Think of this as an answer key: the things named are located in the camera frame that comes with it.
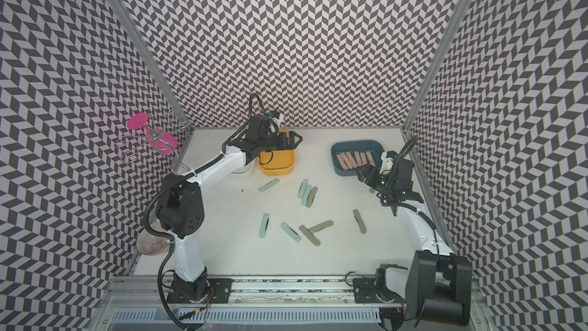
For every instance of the mint fruit knife far left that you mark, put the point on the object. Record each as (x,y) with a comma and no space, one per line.
(269,185)

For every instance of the white storage box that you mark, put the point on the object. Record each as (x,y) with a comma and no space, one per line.
(243,170)

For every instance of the mint fruit knife upper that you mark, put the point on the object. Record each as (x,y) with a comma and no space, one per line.
(302,189)

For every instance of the mint fruit knife middle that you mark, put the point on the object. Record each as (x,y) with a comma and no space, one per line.
(306,195)

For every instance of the olive fruit knife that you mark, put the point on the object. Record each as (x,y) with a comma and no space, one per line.
(360,221)
(311,197)
(309,233)

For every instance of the pink fruit knife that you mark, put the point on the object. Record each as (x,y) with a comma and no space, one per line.
(352,160)
(358,159)
(342,162)
(370,158)
(364,160)
(347,161)

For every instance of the mint fruit knife lower left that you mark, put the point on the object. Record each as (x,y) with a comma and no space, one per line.
(264,225)

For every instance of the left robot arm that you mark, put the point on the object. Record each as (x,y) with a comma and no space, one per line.
(177,211)

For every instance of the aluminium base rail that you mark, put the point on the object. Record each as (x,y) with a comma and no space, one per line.
(257,291)

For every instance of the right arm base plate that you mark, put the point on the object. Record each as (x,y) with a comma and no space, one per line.
(367,290)

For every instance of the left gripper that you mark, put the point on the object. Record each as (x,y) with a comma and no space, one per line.
(292,142)

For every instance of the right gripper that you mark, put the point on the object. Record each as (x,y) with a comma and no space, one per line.
(370,181)

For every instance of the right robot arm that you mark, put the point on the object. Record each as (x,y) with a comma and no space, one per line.
(437,285)

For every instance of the olive fruit knife angled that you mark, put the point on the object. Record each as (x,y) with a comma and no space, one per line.
(326,224)

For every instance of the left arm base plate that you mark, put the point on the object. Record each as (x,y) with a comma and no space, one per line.
(219,289)

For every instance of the yellow storage box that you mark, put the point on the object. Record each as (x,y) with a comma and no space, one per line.
(277,163)

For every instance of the dark teal storage box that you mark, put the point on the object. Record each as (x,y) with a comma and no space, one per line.
(365,145)

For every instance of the mint fruit knife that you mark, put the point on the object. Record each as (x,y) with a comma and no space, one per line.
(264,225)
(302,189)
(306,195)
(290,232)
(269,185)

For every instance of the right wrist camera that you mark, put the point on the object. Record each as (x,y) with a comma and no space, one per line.
(387,161)

